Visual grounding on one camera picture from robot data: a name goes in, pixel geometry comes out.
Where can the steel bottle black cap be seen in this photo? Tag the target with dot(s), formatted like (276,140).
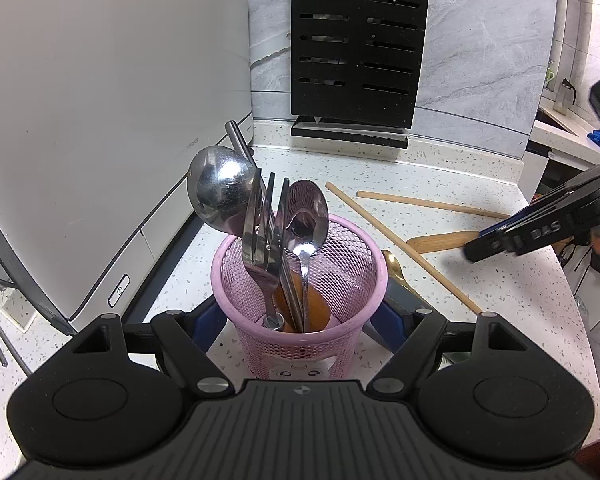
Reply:
(562,100)

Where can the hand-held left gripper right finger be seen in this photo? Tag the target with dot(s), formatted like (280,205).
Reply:
(385,325)

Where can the pink mesh utensil holder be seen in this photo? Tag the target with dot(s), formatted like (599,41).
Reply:
(300,355)

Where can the orange round object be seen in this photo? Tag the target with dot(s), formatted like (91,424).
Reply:
(317,310)

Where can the wooden spatula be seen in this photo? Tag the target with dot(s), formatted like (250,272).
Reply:
(440,241)

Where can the black knife block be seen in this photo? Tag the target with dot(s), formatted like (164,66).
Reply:
(360,60)

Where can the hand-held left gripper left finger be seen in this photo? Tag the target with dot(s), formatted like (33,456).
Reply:
(210,325)

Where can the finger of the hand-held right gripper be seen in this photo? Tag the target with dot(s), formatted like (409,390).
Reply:
(530,235)

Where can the gold spoon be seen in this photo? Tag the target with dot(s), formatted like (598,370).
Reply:
(394,265)

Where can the large round steel spoon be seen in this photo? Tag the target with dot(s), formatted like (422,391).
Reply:
(215,185)

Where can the steel fork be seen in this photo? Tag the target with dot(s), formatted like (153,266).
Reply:
(260,270)

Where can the white sink counter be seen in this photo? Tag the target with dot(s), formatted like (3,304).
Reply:
(555,132)

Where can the white sink cabinet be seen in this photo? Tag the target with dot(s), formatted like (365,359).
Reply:
(530,170)

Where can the green cup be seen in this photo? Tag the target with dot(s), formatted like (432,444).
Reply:
(550,72)

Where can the wooden chopstick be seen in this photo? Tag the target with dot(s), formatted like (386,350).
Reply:
(430,204)
(430,269)

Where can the white countertop appliance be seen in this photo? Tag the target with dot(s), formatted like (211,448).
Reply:
(105,110)

